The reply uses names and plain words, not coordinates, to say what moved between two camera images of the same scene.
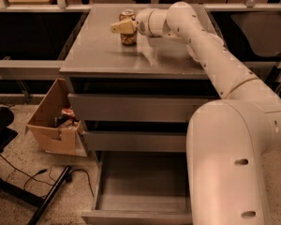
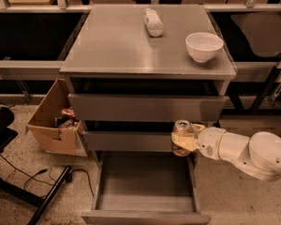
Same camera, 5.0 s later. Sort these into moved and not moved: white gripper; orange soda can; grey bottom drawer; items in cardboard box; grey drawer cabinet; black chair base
Moved: white gripper; orange soda can
Not moved: grey drawer cabinet; grey bottom drawer; black chair base; items in cardboard box
